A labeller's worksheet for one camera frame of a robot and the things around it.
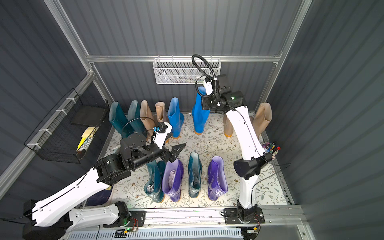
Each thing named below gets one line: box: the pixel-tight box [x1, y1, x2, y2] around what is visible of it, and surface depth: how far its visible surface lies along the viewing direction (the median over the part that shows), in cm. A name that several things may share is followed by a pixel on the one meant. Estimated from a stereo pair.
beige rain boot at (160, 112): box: [155, 101, 166, 123], surface depth 92 cm
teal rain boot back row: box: [127, 100, 146, 134], surface depth 90 cm
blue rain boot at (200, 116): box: [191, 86, 211, 135], surface depth 84 cm
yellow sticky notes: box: [76, 126, 95, 151], surface depth 75 cm
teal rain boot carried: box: [108, 101, 134, 139], surface depth 88 cm
